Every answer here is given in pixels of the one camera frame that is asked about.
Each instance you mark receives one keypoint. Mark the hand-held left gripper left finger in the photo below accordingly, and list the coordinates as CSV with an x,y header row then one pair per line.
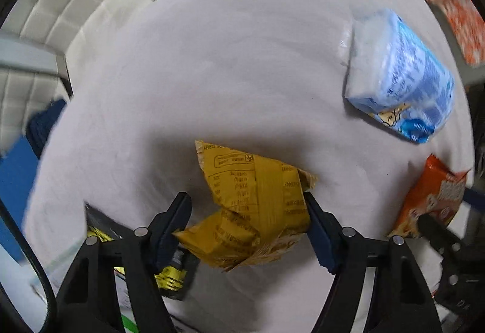
x,y
166,238

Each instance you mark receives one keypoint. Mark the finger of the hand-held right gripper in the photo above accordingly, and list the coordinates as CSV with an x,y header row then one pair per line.
x,y
439,234

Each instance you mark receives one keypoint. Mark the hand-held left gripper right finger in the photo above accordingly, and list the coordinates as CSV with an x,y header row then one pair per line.
x,y
322,238

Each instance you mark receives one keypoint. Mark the orange snack bag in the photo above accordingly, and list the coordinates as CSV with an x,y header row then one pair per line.
x,y
432,200

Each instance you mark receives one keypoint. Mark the yellow snack bag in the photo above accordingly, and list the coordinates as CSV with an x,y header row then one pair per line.
x,y
246,211

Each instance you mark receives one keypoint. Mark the black and yellow packet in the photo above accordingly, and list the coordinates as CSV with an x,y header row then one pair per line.
x,y
166,272

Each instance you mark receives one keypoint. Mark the blue chair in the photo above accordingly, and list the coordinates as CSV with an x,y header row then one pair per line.
x,y
26,174

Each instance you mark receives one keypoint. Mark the blue tissue pack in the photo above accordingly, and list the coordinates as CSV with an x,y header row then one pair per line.
x,y
401,83

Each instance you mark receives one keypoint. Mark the white round tablecloth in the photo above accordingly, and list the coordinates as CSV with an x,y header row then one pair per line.
x,y
235,68

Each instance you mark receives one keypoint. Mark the orange patterned box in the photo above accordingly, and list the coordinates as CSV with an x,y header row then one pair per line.
x,y
454,11

